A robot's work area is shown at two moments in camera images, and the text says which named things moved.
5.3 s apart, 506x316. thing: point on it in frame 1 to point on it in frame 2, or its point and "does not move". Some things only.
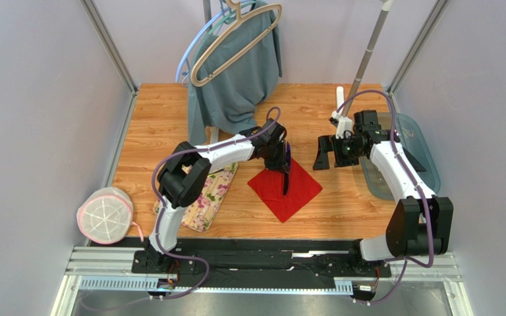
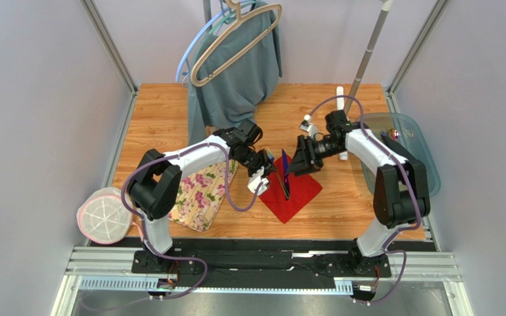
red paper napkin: (302, 189) does not move
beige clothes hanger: (239, 22) does not move
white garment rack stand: (341, 118) does not move
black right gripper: (338, 150) to (307, 153)
